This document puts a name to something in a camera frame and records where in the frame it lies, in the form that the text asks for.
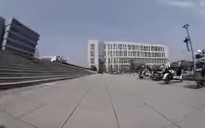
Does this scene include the wide grey stone steps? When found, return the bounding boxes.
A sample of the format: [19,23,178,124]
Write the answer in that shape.
[0,48,97,91]

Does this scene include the lamp pole with ring top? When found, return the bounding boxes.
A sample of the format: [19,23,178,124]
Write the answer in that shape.
[182,23,197,73]

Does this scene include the large white building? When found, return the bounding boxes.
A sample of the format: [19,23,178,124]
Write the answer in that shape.
[87,39,170,74]

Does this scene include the grey paved plaza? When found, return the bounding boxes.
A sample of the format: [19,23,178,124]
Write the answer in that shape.
[0,73,205,128]

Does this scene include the row of parked scooters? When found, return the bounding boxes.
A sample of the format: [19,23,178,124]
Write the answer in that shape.
[137,61,185,85]

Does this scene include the dark banded building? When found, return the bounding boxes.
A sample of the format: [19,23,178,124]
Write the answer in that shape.
[1,17,41,60]

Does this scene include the row of trees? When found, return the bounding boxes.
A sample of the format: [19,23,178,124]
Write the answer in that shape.
[169,59,199,72]

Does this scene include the low white building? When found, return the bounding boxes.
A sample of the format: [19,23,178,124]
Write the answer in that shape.
[39,55,64,64]

